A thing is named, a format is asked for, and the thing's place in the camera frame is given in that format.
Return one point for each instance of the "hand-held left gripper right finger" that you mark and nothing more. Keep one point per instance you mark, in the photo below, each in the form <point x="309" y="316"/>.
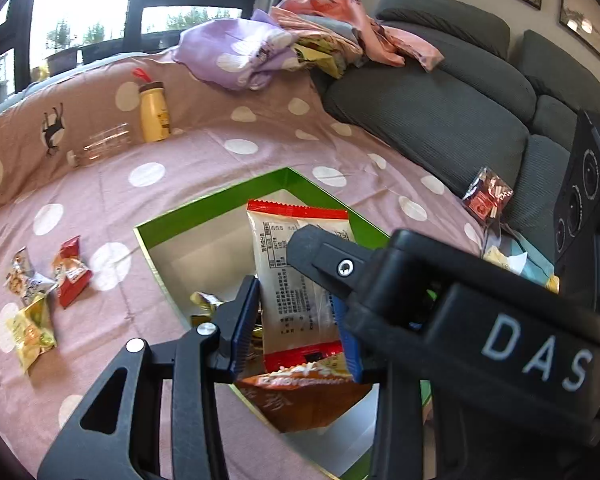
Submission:
<point x="350" y="355"/>

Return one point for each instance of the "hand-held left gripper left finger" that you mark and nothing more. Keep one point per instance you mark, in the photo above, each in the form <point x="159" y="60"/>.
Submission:
<point x="245" y="325"/>

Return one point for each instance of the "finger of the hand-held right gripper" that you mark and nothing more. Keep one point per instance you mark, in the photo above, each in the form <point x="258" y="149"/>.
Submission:
<point x="330" y="260"/>

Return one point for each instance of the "pale beige snack packet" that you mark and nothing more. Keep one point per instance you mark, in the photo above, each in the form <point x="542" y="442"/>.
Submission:
<point x="290" y="280"/>

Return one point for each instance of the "orange snack packet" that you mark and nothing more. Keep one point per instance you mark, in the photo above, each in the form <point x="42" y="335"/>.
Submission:
<point x="300" y="405"/>

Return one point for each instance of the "green cardboard box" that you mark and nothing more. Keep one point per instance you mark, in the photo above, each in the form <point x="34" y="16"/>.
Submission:
<point x="205" y="212"/>

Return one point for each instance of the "yellow green snack packet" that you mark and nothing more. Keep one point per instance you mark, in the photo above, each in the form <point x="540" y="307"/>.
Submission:
<point x="32" y="335"/>

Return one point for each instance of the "silver white snack packet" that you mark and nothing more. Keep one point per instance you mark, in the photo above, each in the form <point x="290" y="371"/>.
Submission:
<point x="22" y="280"/>

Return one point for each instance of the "dark yellow snack packet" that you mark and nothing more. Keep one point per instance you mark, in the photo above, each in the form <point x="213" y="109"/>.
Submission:
<point x="207" y="302"/>

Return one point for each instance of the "small yellow packet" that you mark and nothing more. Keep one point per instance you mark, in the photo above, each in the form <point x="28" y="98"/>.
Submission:
<point x="553" y="284"/>

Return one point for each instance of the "light blue packet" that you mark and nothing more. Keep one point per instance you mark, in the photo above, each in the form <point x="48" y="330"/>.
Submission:
<point x="537" y="269"/>

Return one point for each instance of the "white paper scrap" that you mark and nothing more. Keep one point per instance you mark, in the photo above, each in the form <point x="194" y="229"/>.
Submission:
<point x="517" y="262"/>

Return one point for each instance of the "red clear snack packet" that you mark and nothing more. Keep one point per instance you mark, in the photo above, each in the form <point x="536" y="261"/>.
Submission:
<point x="487" y="192"/>

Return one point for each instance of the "grey sofa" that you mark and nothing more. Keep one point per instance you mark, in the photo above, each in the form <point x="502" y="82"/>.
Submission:
<point x="430" y="120"/>

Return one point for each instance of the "pink polka dot blanket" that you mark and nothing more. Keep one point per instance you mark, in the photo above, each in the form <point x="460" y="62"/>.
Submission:
<point x="180" y="150"/>

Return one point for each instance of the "yellow printed cloth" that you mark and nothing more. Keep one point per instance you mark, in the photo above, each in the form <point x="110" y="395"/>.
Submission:
<point x="325" y="57"/>

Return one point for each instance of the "pink printed cloth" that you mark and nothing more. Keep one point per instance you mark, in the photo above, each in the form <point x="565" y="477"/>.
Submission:
<point x="405" y="45"/>

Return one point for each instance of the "yellow bottle with red cap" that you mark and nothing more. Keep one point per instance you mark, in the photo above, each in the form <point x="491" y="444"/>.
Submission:
<point x="154" y="115"/>

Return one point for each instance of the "clear plastic container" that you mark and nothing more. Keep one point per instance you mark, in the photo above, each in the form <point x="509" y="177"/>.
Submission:
<point x="102" y="142"/>

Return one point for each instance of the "grey folded cloth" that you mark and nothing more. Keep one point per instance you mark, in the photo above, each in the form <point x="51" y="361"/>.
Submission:
<point x="332" y="27"/>

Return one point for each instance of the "purple polka dot cloth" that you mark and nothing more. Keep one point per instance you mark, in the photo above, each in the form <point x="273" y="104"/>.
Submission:
<point x="215" y="50"/>

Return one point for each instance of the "black window frame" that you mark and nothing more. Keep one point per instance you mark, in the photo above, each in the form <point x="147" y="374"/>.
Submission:
<point x="135" y="0"/>

